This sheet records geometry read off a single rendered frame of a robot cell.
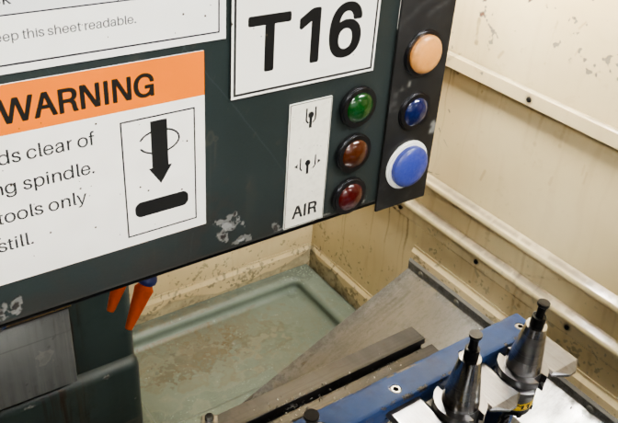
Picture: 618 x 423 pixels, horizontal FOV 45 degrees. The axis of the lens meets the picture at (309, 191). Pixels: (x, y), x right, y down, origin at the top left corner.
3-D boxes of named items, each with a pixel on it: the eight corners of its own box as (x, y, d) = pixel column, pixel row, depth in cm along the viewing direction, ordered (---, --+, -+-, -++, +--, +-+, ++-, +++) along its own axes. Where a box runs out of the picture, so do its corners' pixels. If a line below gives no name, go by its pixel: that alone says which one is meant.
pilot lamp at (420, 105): (428, 124, 50) (433, 94, 48) (403, 131, 48) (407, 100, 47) (422, 121, 50) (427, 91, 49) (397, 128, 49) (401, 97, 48)
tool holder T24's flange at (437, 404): (458, 388, 92) (462, 373, 91) (494, 421, 88) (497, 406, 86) (419, 408, 89) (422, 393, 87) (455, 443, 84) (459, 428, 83)
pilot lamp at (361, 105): (374, 121, 46) (378, 89, 45) (346, 129, 45) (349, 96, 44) (368, 118, 47) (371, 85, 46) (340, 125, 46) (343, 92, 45)
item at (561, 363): (585, 368, 95) (586, 363, 95) (557, 383, 92) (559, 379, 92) (542, 336, 100) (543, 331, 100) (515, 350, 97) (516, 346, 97)
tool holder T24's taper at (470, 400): (461, 381, 89) (470, 338, 86) (487, 405, 86) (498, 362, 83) (433, 394, 87) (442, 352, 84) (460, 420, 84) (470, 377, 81)
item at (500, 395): (527, 402, 89) (528, 397, 89) (497, 420, 87) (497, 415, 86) (485, 366, 94) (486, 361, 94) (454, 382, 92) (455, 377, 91)
